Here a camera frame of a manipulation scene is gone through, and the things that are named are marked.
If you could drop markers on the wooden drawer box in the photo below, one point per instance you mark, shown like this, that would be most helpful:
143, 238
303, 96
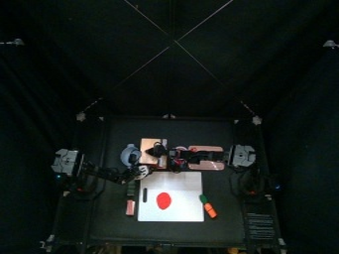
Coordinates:
149, 153

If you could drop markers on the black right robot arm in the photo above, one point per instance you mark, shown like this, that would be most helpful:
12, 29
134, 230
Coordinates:
221, 155

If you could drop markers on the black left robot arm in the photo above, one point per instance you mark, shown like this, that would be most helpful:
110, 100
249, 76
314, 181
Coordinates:
102, 172

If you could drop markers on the blue bowl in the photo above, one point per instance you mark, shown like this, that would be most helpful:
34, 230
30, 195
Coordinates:
129, 153

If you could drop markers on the red dough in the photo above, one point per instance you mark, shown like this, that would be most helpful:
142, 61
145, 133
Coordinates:
163, 200

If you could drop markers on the dark green toy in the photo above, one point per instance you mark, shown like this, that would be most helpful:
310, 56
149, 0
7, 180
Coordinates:
131, 188

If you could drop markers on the pink tray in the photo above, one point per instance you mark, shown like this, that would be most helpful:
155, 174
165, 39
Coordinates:
207, 165

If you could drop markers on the white cutting board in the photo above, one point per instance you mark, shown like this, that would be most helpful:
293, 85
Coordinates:
181, 201

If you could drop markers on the pink rectangular block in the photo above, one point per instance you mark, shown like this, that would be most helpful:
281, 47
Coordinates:
130, 207

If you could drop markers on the orange toy carrot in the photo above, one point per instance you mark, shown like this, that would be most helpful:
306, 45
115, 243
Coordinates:
209, 208

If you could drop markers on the white printed label sheet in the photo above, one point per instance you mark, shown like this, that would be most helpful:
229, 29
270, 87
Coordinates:
261, 228

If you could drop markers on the grey frame corner bracket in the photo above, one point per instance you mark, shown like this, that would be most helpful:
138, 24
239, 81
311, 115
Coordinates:
257, 120
330, 43
80, 115
16, 42

